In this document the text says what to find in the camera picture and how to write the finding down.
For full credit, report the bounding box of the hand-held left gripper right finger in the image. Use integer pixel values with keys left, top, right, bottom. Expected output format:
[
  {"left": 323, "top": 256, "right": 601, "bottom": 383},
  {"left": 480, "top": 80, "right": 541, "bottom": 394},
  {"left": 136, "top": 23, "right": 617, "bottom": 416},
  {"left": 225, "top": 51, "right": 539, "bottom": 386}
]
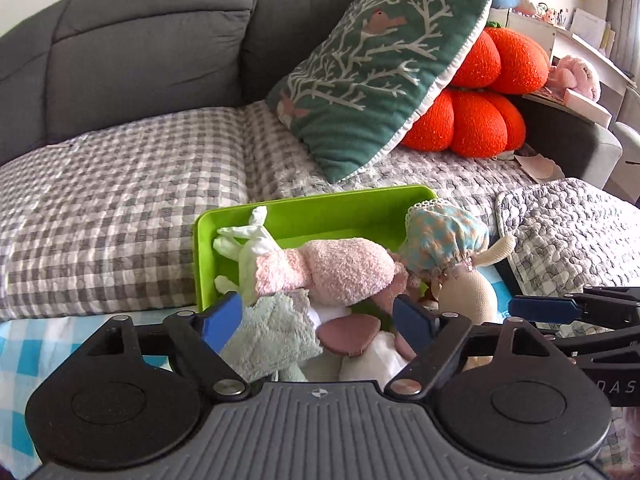
[{"left": 382, "top": 296, "right": 568, "bottom": 400}]

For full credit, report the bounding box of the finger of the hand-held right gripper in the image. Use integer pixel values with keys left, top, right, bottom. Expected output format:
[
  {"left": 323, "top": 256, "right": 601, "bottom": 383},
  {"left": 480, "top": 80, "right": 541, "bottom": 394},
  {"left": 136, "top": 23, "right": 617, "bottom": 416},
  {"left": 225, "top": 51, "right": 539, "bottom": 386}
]
[
  {"left": 509, "top": 286, "right": 640, "bottom": 332},
  {"left": 542, "top": 332, "right": 640, "bottom": 365}
]

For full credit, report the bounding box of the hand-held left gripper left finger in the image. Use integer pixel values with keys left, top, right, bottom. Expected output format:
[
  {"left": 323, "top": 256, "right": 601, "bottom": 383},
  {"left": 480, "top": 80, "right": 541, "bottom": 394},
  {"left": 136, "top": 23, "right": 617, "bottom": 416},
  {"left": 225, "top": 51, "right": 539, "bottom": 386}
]
[{"left": 82, "top": 291, "right": 251, "bottom": 401}]

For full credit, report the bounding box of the pale green fuzzy cloth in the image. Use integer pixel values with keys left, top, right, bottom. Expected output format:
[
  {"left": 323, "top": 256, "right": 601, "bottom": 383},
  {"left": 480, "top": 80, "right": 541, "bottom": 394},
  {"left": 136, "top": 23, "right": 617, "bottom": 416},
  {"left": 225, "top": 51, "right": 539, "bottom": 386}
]
[{"left": 220, "top": 290, "right": 324, "bottom": 384}]

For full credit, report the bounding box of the cream doll with checked bonnet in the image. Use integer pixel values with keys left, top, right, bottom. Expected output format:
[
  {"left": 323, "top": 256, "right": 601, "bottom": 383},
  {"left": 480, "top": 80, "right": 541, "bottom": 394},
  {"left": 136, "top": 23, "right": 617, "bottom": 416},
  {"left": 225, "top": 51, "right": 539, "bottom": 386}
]
[{"left": 402, "top": 199, "right": 518, "bottom": 374}]

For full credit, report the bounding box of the pink and white plush toy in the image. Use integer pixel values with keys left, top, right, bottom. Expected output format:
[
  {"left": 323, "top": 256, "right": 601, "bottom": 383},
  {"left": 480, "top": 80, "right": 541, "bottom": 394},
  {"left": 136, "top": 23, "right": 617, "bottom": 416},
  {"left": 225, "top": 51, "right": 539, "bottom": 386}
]
[{"left": 255, "top": 240, "right": 409, "bottom": 307}]

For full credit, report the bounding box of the green plastic tray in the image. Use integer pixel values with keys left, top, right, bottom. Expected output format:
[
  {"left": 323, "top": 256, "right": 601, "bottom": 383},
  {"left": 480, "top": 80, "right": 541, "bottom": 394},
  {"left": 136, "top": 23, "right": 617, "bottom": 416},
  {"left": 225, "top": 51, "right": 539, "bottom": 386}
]
[{"left": 194, "top": 185, "right": 437, "bottom": 314}]

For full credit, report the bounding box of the pink paper piece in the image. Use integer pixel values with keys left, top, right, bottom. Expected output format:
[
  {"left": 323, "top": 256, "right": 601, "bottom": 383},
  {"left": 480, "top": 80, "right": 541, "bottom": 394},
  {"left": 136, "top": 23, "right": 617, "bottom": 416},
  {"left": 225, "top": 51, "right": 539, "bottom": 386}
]
[{"left": 514, "top": 152, "right": 564, "bottom": 185}]

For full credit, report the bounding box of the grey checked sofa cover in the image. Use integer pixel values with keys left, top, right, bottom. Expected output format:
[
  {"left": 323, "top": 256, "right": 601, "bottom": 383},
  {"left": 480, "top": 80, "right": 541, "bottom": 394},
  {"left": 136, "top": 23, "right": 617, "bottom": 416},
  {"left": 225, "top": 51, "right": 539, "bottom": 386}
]
[{"left": 0, "top": 102, "right": 551, "bottom": 322}]

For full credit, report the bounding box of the orange pumpkin cushion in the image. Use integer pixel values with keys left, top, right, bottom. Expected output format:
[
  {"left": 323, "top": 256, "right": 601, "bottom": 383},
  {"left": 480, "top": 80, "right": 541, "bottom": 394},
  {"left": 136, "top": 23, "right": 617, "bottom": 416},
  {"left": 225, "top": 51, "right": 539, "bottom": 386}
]
[
  {"left": 400, "top": 87, "right": 527, "bottom": 157},
  {"left": 450, "top": 21, "right": 551, "bottom": 96}
]

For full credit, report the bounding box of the blue checked cloth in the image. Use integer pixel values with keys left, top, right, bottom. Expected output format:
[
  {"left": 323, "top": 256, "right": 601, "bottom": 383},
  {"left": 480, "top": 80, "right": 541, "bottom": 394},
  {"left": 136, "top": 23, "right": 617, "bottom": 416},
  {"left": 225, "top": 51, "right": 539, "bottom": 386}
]
[{"left": 0, "top": 267, "right": 513, "bottom": 480}]

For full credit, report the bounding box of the white rectangular box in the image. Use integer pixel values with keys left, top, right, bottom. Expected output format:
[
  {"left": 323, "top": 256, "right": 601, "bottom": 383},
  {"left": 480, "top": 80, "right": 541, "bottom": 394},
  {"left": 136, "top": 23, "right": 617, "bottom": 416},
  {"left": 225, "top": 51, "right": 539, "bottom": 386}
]
[{"left": 562, "top": 89, "right": 614, "bottom": 129}]

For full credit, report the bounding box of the green tree print pillow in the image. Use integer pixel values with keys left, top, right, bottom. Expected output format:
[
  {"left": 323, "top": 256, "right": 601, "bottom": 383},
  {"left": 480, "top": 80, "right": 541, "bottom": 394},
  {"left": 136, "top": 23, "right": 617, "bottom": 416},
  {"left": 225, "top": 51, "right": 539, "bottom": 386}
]
[{"left": 265, "top": 0, "right": 493, "bottom": 185}]

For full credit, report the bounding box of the white desk with clutter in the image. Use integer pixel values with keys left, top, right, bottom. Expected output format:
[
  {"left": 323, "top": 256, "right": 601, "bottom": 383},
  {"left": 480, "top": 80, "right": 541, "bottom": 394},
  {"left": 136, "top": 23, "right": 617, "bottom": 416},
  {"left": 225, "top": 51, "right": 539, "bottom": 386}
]
[{"left": 490, "top": 0, "right": 640, "bottom": 107}]

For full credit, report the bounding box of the grey fabric sofa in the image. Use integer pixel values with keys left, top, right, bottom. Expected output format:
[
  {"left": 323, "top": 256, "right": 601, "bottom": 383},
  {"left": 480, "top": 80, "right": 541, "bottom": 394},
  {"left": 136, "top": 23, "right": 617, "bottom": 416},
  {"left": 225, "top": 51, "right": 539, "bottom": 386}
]
[{"left": 0, "top": 0, "right": 623, "bottom": 182}]

